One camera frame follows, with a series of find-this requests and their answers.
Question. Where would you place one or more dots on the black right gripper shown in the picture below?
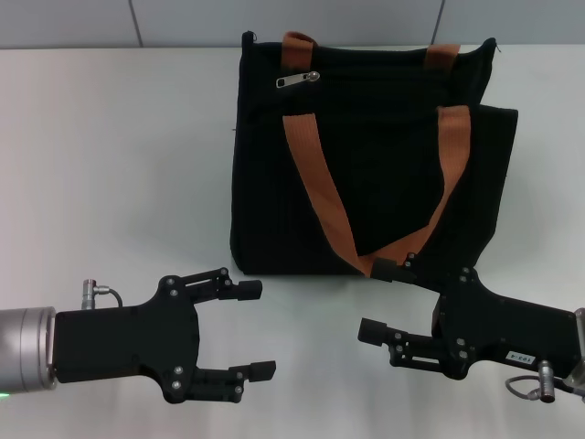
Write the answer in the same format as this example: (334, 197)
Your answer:
(503, 329)

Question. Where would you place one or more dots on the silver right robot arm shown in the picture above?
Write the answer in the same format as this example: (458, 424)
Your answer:
(579, 352)

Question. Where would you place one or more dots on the silver metal zipper pull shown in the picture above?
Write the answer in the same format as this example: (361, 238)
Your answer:
(294, 81)

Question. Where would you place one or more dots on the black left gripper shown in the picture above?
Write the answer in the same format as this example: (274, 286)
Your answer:
(128, 343)

